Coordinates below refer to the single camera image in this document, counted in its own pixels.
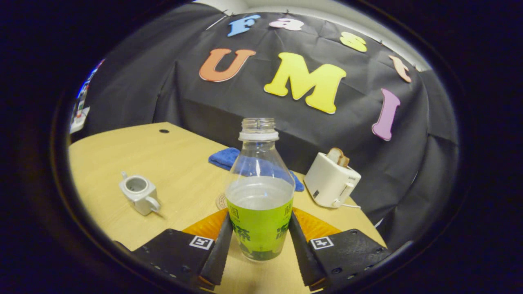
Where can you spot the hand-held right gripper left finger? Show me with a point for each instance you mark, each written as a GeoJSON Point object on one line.
{"type": "Point", "coordinates": [218, 257]}

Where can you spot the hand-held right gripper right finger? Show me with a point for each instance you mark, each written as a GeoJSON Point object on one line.
{"type": "Point", "coordinates": [304, 261]}

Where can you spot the green label water bottle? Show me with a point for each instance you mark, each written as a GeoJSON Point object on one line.
{"type": "Point", "coordinates": [259, 228]}

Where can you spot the round wooden coaster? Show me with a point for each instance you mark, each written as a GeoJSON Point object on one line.
{"type": "Point", "coordinates": [220, 202]}

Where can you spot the white floral teacup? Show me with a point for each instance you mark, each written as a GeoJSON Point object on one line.
{"type": "Point", "coordinates": [141, 200]}

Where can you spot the white toaster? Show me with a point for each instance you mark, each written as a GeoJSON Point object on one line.
{"type": "Point", "coordinates": [327, 183]}

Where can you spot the blue towel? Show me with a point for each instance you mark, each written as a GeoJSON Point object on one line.
{"type": "Point", "coordinates": [222, 157]}

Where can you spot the toast slice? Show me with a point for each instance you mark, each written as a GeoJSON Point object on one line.
{"type": "Point", "coordinates": [336, 155]}

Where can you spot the white plastic box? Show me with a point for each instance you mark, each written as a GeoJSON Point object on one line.
{"type": "Point", "coordinates": [79, 120]}

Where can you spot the computer monitor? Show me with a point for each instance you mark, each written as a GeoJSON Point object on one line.
{"type": "Point", "coordinates": [88, 85]}

